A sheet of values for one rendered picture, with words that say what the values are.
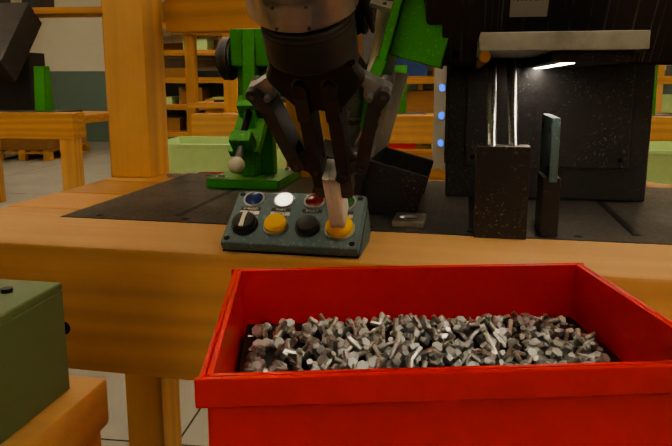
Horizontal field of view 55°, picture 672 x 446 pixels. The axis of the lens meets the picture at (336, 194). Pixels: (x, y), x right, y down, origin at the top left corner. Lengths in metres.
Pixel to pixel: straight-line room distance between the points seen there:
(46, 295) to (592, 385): 0.37
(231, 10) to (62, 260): 0.78
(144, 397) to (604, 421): 1.26
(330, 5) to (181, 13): 1.00
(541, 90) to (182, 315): 0.62
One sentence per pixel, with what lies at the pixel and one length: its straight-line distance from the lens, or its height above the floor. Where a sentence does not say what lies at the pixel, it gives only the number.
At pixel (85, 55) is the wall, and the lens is 12.37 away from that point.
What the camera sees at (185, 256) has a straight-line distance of 0.71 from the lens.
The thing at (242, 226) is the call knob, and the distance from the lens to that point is 0.69.
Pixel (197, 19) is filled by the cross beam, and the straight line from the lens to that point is 1.44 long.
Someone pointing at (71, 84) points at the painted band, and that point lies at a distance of 12.51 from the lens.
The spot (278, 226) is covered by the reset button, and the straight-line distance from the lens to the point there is 0.68.
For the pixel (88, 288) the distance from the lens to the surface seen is 0.78.
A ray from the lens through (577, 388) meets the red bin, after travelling 0.41.
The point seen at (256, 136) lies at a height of 0.99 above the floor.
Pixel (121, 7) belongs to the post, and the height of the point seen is 1.23.
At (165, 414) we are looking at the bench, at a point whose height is 0.34.
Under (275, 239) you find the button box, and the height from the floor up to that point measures 0.92.
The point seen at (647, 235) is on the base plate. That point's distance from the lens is 0.85.
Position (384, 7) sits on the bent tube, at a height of 1.18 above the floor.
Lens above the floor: 1.08
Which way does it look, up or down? 10 degrees down
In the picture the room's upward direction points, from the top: straight up
